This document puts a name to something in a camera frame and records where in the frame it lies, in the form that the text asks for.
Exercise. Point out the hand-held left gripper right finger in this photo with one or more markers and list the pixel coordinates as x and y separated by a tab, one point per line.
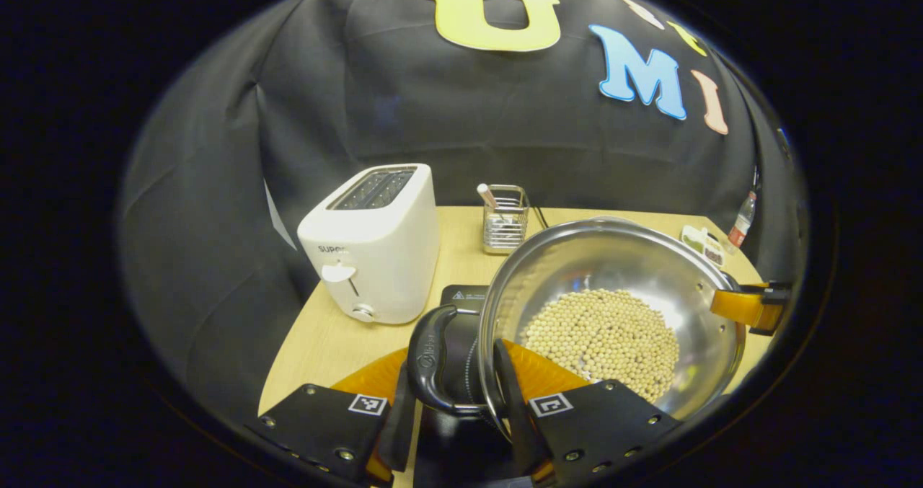
515	409

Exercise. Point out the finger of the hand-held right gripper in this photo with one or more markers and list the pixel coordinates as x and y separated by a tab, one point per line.
743	305

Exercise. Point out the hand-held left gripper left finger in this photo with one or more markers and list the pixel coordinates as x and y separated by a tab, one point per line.
317	423

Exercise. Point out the black induction cooktop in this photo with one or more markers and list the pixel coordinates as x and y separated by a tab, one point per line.
465	297

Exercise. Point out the stainless steel pot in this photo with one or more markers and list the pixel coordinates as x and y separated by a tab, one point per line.
613	257

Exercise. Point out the white divided bean dish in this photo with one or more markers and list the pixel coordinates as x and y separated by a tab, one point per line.
703	244

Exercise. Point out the clear plastic water bottle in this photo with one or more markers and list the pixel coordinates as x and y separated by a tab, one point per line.
741	221

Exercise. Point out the pile of soybeans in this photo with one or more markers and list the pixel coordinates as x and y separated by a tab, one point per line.
598	344

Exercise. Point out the white toaster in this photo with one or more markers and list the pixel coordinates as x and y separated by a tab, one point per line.
382	257

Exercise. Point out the black backdrop cloth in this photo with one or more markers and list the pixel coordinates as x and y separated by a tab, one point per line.
433	113

